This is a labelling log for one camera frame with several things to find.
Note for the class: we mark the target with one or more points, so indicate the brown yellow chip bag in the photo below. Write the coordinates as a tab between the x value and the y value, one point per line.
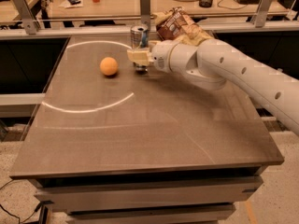
176	24

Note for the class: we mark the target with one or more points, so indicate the black mesh pen cup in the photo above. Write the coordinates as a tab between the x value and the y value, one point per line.
205	3

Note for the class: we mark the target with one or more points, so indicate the orange fruit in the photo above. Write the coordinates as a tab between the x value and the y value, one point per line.
109	66

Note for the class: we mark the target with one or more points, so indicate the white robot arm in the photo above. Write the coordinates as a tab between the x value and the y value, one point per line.
213	62

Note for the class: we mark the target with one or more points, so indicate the silver blue redbull can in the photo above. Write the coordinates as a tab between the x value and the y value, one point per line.
139	40

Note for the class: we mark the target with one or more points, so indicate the lower metal drawer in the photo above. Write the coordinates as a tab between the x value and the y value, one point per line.
177	215

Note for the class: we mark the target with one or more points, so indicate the middle metal bracket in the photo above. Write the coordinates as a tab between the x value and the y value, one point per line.
145	11

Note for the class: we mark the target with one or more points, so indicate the upper metal drawer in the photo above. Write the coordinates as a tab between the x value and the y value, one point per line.
151	194

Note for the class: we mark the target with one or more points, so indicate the metal drawer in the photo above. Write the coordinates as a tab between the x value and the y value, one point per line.
177	215
151	194

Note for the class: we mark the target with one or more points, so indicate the right metal bracket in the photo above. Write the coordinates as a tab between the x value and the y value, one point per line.
260	16

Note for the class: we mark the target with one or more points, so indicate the metal bracket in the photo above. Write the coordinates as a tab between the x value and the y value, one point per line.
260	16
29	22
145	11

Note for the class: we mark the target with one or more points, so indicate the left metal bracket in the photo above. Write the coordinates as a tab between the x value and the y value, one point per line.
29	22

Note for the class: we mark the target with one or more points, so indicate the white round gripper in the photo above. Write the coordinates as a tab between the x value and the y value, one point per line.
160	57

